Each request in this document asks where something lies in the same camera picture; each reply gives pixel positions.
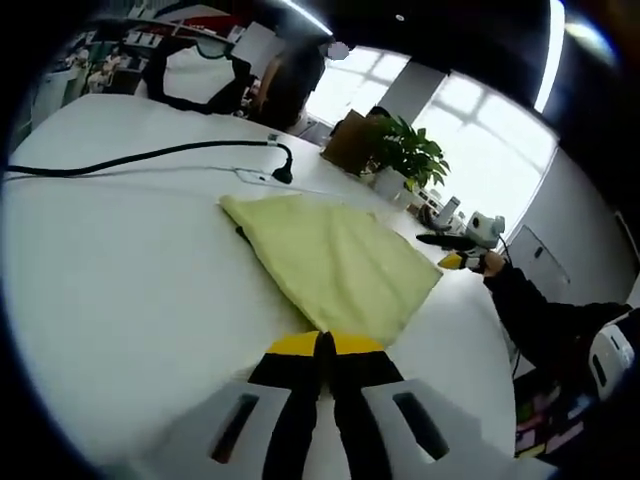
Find black white raglan shirt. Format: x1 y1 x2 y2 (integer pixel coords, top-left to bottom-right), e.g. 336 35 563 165
144 37 261 117

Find black power cable with plug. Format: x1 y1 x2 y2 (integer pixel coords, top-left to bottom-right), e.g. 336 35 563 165
4 139 296 185

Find person's right hand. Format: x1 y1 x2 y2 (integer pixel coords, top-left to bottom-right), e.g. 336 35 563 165
480 248 507 277

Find white round plant pot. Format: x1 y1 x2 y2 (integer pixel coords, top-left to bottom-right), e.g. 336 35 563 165
372 166 411 200

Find dark grey headset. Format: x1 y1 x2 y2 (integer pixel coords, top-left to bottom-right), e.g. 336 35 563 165
417 204 450 231

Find person's patterned black clothing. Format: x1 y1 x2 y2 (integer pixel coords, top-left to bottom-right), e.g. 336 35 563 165
514 299 640 459

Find green leafy plant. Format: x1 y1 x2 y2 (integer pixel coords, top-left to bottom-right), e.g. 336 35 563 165
367 113 451 190

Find white chest-worn device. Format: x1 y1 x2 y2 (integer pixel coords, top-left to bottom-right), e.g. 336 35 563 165
587 309 640 401

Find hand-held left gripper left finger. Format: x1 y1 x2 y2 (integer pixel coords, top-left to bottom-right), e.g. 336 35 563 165
112 332 322 480

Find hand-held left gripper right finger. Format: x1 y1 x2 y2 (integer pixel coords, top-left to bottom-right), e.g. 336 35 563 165
322 331 557 480

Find yellow blue colour-block garment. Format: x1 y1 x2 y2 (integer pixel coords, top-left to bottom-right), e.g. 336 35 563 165
218 193 445 346

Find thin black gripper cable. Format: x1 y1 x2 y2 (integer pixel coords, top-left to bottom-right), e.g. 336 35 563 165
497 234 517 267

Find white power strip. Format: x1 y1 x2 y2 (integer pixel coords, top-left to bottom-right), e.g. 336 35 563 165
232 165 346 205

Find grey door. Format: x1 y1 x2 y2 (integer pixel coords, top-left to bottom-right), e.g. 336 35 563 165
509 224 571 301

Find wall shelf with white boxes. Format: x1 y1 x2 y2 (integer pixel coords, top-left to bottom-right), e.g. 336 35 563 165
64 4 246 61

